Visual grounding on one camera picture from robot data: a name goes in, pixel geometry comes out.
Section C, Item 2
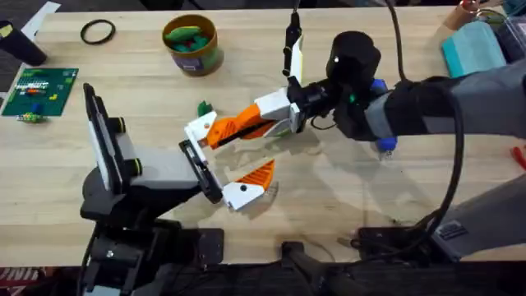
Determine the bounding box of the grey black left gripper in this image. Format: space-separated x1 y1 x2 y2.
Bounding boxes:
81 110 276 230

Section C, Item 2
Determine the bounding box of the orange ribbed wedge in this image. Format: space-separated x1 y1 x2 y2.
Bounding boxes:
206 117 243 150

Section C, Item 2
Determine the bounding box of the green vegetable toy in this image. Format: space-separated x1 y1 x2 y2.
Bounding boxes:
196 100 214 118

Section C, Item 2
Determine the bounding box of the brown tub with toys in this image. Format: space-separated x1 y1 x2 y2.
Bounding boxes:
161 14 225 77

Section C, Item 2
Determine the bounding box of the green board with blocks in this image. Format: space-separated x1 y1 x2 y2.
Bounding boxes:
1 67 80 118

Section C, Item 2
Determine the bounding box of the teal box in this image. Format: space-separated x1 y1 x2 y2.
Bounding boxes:
441 20 508 79

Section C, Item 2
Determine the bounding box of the brown cardboard tube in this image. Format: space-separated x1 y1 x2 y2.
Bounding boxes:
445 0 481 31

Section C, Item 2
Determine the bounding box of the black cylinder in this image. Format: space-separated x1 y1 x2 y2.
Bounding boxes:
0 20 48 67

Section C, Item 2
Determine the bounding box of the white paper sheet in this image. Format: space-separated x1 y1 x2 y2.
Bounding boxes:
20 1 62 41

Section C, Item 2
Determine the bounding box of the red tool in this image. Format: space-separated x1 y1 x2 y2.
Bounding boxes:
510 146 526 171

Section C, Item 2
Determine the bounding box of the dark plastic box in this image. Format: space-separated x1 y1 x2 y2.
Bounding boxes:
495 14 526 63

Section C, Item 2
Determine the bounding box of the thick black cable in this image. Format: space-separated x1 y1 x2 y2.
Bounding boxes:
384 0 408 82
357 92 466 261

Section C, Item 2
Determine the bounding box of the black rubber ring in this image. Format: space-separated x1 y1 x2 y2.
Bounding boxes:
80 18 118 46

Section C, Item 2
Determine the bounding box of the black rail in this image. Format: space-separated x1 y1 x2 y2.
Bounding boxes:
135 241 526 296

